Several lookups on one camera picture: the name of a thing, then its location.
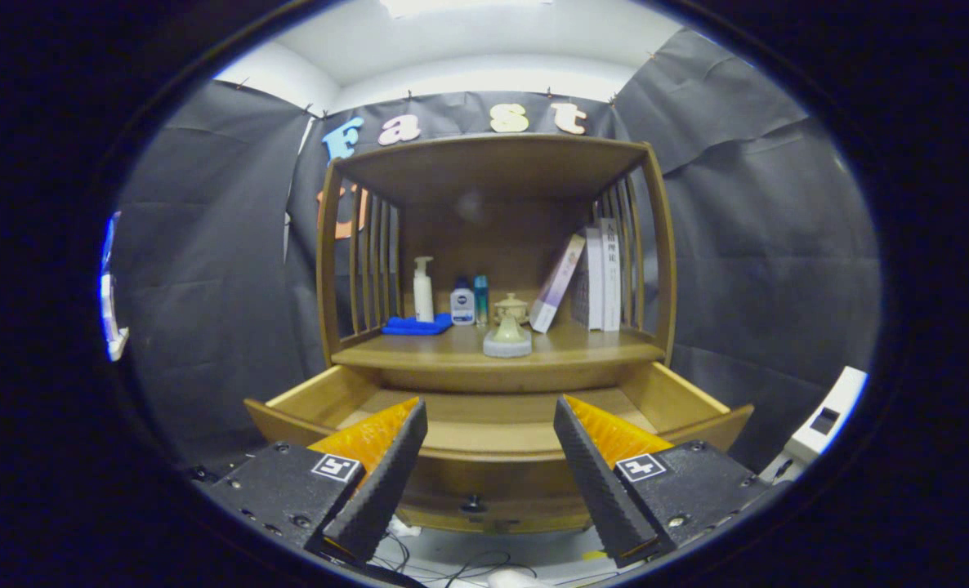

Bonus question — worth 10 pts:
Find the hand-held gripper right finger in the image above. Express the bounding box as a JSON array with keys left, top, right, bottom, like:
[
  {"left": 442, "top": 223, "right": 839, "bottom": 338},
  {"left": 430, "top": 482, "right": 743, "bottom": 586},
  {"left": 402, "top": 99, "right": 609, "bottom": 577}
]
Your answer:
[{"left": 553, "top": 395, "right": 789, "bottom": 569}]

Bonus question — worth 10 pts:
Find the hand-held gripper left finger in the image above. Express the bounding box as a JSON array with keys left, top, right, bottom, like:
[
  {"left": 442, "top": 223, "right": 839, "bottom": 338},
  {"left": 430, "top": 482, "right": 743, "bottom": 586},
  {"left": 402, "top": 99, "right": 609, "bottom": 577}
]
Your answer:
[{"left": 204, "top": 398, "right": 429, "bottom": 564}]

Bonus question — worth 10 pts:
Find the wooden drawer with black knob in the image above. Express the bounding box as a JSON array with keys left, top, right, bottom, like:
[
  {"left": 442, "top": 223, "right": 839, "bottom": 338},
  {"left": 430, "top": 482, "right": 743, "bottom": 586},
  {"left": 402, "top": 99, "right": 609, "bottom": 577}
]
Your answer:
[{"left": 243, "top": 362, "right": 755, "bottom": 517}]

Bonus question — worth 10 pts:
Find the pale green soap with dish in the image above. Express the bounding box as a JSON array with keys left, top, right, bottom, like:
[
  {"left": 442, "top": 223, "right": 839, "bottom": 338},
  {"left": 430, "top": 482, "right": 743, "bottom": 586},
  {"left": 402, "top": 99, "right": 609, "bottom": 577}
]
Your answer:
[{"left": 483, "top": 314, "right": 534, "bottom": 359}]

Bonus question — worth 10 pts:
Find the wooden countertop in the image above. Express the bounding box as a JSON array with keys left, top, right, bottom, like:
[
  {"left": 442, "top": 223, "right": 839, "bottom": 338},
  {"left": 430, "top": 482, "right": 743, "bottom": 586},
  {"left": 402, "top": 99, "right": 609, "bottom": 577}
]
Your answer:
[{"left": 331, "top": 318, "right": 667, "bottom": 370}]

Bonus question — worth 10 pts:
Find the brown wooden cabinet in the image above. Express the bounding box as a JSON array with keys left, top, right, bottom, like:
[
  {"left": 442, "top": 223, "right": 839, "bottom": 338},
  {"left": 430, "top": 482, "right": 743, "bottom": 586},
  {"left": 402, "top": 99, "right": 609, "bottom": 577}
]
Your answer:
[{"left": 315, "top": 133, "right": 679, "bottom": 536}]

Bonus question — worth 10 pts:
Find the blue folded cloth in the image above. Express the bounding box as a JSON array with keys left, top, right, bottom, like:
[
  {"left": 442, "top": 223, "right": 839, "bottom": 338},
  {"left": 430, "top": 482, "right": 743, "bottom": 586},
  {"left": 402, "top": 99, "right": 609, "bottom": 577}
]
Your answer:
[{"left": 382, "top": 314, "right": 454, "bottom": 336}]

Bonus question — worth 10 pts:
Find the white pump bottle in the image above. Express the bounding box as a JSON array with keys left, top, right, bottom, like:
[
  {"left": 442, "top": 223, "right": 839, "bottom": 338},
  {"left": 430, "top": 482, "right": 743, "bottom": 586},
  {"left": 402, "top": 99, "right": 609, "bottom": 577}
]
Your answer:
[{"left": 413, "top": 256, "right": 436, "bottom": 323}]

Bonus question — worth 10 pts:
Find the white bottle with blue cap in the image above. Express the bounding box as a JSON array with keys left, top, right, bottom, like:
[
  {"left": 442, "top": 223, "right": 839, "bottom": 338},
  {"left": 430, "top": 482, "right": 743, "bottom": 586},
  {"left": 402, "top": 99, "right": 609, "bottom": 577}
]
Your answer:
[{"left": 450, "top": 278, "right": 476, "bottom": 327}]

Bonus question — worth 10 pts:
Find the beige ceramic lidded cup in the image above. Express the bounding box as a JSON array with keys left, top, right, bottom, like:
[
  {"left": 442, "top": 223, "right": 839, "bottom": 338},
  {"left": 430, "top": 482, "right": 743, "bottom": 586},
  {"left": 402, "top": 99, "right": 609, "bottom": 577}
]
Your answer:
[{"left": 493, "top": 293, "right": 530, "bottom": 327}]

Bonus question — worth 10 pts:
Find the plain white book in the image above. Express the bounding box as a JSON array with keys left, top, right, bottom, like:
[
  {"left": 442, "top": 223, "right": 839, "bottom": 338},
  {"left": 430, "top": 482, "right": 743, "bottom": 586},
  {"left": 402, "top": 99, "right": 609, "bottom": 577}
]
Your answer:
[{"left": 570, "top": 227, "right": 604, "bottom": 331}]

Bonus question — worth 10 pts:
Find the white and purple book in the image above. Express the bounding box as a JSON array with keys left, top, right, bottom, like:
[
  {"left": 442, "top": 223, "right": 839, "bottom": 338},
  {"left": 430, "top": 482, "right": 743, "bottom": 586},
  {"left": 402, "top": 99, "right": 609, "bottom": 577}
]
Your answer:
[{"left": 529, "top": 234, "right": 587, "bottom": 334}]

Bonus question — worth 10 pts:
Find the white box with black slot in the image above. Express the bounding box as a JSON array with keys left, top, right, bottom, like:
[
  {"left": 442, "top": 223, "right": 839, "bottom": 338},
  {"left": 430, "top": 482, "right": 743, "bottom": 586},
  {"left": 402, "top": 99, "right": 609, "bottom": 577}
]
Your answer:
[{"left": 783, "top": 366, "right": 869, "bottom": 468}]

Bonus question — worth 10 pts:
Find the black backdrop cloth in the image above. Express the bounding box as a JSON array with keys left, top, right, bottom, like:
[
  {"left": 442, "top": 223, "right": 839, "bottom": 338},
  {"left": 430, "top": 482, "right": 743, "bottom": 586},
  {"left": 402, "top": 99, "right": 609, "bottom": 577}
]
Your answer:
[{"left": 113, "top": 29, "right": 882, "bottom": 474}]

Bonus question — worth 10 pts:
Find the black cable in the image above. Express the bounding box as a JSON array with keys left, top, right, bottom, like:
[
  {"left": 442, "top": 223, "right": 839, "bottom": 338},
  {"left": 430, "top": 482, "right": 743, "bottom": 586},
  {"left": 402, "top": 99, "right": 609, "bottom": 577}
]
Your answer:
[{"left": 370, "top": 531, "right": 538, "bottom": 586}]

